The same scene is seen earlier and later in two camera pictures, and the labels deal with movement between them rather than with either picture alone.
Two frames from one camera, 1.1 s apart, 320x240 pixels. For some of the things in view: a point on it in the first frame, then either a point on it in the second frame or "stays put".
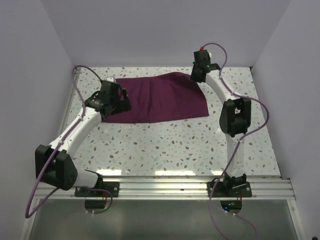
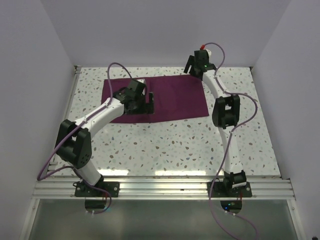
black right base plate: x=220 y=191 stays put
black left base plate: x=113 y=187 stays put
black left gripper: x=123 y=105 -> x=146 y=108
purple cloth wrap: x=168 y=97 stays put
